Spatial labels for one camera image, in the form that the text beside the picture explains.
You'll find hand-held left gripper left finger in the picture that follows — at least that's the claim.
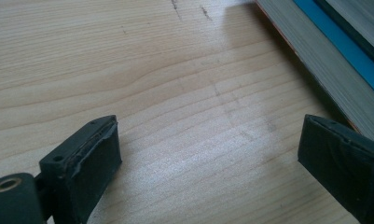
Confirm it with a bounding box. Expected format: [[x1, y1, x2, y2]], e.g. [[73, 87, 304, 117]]
[[39, 115, 123, 224]]

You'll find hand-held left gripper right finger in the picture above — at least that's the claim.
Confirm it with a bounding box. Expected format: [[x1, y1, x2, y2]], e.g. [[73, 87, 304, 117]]
[[297, 113, 374, 224]]

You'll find teal illustrated book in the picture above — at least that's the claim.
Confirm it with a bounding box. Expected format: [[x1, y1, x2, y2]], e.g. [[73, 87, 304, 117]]
[[255, 0, 374, 147]]

